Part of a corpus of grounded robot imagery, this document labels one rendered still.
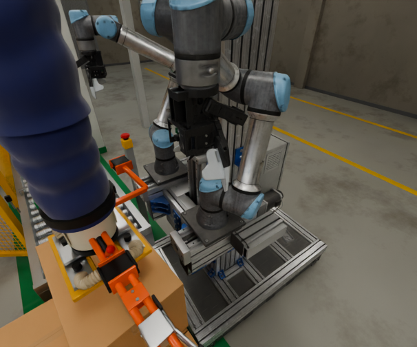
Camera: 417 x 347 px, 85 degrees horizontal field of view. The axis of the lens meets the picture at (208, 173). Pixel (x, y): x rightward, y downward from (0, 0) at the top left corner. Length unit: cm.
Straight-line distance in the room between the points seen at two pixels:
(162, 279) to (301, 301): 135
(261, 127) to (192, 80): 45
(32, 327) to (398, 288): 252
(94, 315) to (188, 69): 89
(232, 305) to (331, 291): 88
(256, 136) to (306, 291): 161
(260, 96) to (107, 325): 93
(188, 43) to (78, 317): 95
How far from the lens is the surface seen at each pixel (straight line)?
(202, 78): 39
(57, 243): 111
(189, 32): 38
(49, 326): 158
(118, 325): 99
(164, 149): 128
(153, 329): 68
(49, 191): 75
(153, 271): 105
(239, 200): 86
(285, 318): 204
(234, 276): 187
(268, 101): 78
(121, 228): 101
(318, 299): 219
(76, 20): 127
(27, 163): 72
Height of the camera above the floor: 182
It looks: 36 degrees down
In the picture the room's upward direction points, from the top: straight up
